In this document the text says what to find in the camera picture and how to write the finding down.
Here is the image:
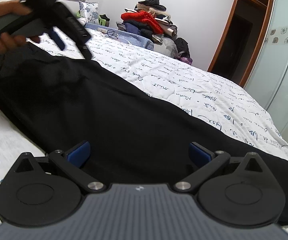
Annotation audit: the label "person's left hand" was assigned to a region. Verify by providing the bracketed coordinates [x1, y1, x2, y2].
[0, 0, 41, 55]

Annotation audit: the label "pile of clothes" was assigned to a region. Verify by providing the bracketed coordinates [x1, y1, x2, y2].
[116, 0, 193, 65]

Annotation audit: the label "green plastic chair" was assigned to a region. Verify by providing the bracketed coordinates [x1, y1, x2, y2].
[98, 14, 110, 27]

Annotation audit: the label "black pants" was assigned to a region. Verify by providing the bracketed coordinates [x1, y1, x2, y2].
[0, 42, 288, 227]

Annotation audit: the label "blue floral pillow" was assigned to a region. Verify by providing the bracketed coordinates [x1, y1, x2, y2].
[79, 1, 99, 24]

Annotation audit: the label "blue folded blanket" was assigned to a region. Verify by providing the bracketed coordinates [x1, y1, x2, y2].
[84, 23, 154, 50]

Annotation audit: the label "brown wooden door frame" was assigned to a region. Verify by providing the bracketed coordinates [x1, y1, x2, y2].
[207, 0, 274, 87]

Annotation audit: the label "white script-print quilt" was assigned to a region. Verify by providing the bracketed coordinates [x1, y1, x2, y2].
[0, 29, 288, 182]

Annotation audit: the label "red garment on pile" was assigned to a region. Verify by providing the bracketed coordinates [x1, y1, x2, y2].
[120, 11, 164, 35]

